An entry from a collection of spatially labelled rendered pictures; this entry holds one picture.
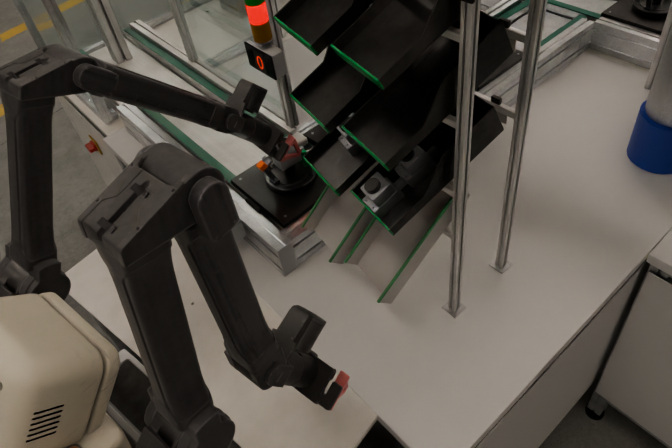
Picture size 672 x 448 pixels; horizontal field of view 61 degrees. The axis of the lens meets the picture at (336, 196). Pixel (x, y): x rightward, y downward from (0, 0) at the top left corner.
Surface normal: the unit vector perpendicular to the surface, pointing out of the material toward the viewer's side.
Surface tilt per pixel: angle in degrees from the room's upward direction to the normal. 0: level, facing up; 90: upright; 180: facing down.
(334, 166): 25
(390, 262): 45
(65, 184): 0
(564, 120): 0
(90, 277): 0
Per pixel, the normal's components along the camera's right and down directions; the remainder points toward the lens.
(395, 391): -0.11, -0.70
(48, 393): 0.77, 0.38
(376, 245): -0.68, -0.18
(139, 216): -0.29, -0.54
